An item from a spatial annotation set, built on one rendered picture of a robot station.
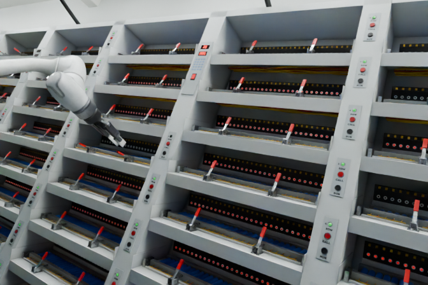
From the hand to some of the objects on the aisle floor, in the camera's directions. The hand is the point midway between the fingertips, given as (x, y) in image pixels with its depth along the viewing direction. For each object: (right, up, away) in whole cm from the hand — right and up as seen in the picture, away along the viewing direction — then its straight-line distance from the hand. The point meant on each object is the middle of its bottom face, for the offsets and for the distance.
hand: (117, 140), depth 158 cm
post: (+56, -106, -77) cm, 143 cm away
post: (-2, -99, -39) cm, 106 cm away
